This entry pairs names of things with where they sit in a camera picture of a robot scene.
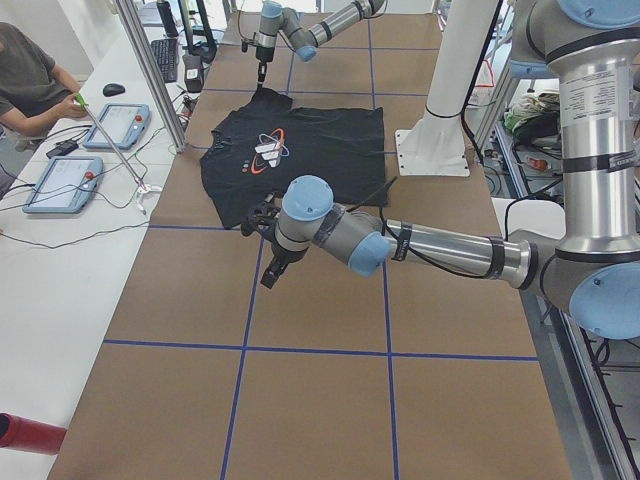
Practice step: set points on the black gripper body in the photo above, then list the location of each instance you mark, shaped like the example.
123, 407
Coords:
283, 255
262, 55

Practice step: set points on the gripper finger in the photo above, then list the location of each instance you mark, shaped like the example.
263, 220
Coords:
268, 279
262, 71

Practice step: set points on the black graphic t-shirt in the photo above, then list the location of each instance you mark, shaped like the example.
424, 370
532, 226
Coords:
263, 146

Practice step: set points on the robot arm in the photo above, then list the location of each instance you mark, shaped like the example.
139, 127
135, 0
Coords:
592, 271
276, 19

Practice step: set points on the black keyboard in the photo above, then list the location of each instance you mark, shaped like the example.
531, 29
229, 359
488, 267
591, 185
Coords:
165, 52

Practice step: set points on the far blue teach pendant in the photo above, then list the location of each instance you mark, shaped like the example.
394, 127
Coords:
125, 123

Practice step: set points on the blue teach pendant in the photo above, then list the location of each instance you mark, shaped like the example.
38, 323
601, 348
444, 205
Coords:
125, 123
67, 184

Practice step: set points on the black computer mouse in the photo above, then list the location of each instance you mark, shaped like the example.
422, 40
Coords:
113, 89

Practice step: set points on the long reacher stick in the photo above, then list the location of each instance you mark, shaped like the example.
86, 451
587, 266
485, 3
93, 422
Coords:
99, 139

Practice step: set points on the near blue teach pendant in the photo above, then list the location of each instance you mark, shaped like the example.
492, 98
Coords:
67, 184

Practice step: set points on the seated person in green shirt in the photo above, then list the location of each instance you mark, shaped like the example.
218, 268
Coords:
36, 92

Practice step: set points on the red cylinder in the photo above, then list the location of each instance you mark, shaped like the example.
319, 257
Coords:
21, 434

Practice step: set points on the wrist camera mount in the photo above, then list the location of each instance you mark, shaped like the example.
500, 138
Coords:
261, 218

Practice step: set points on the aluminium frame post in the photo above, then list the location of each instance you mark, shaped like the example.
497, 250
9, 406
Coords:
141, 47

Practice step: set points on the white camera mast with base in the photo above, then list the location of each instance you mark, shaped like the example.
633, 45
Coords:
435, 145

